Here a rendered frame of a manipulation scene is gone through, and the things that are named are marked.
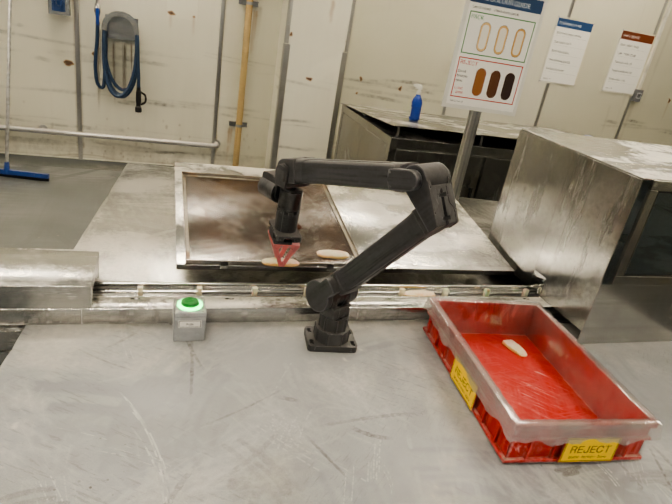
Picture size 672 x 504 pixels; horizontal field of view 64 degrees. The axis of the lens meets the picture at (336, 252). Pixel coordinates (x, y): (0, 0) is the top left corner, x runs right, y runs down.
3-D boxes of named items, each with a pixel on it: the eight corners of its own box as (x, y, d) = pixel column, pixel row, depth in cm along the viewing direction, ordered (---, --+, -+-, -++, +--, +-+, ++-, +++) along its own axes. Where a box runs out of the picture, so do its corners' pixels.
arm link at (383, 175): (416, 196, 99) (450, 191, 106) (417, 165, 97) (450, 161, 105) (270, 182, 129) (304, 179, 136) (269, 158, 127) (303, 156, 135)
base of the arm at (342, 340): (307, 351, 127) (357, 353, 129) (312, 322, 123) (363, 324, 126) (303, 331, 134) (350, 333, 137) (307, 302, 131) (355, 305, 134)
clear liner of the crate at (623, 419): (500, 468, 101) (515, 427, 97) (417, 326, 144) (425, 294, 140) (649, 463, 109) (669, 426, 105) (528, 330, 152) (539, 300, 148)
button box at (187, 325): (169, 355, 123) (171, 313, 118) (169, 335, 129) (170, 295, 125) (206, 354, 125) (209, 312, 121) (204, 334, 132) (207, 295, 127)
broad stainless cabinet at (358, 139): (361, 283, 347) (393, 125, 306) (320, 221, 437) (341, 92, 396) (600, 286, 407) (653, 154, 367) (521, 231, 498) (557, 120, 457)
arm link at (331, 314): (331, 327, 125) (347, 321, 129) (338, 288, 121) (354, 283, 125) (305, 309, 131) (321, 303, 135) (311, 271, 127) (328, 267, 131)
